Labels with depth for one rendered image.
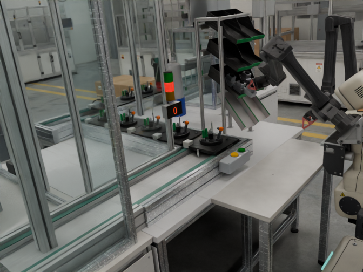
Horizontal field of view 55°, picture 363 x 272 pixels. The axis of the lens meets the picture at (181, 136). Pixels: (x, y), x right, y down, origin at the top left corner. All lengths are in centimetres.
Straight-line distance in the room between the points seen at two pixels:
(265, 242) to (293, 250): 114
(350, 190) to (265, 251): 54
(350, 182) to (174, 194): 87
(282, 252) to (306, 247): 18
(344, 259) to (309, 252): 50
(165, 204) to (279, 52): 81
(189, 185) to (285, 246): 132
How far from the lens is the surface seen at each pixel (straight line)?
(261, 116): 238
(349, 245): 248
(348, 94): 179
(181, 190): 166
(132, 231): 145
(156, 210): 157
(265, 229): 165
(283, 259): 273
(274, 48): 156
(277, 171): 197
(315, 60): 593
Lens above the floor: 174
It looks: 20 degrees down
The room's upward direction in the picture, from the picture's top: 5 degrees counter-clockwise
